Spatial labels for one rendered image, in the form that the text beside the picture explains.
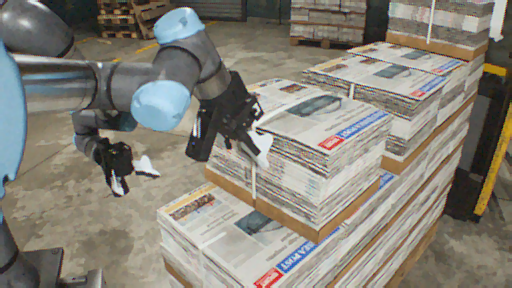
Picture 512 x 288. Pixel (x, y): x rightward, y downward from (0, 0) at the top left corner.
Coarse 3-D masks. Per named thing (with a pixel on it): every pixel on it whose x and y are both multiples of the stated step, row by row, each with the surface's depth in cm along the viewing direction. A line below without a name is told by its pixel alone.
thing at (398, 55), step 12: (360, 48) 138; (372, 48) 139; (384, 48) 140; (396, 48) 141; (408, 48) 142; (384, 60) 124; (396, 60) 125; (408, 60) 125; (420, 60) 126; (432, 60) 127; (444, 60) 128; (456, 60) 129; (432, 72) 113; (444, 72) 114
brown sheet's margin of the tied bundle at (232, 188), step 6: (204, 168) 99; (210, 174) 98; (216, 174) 96; (210, 180) 99; (216, 180) 97; (222, 180) 95; (228, 180) 93; (222, 186) 96; (228, 186) 94; (234, 186) 92; (240, 186) 90; (228, 192) 95; (234, 192) 93; (240, 192) 91; (240, 198) 92
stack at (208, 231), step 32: (448, 128) 134; (416, 160) 113; (192, 192) 97; (224, 192) 97; (384, 192) 98; (416, 192) 127; (160, 224) 91; (192, 224) 86; (224, 224) 86; (256, 224) 86; (352, 224) 88; (384, 224) 109; (192, 256) 84; (224, 256) 77; (256, 256) 77; (288, 256) 77; (320, 256) 80; (352, 256) 98; (384, 256) 126
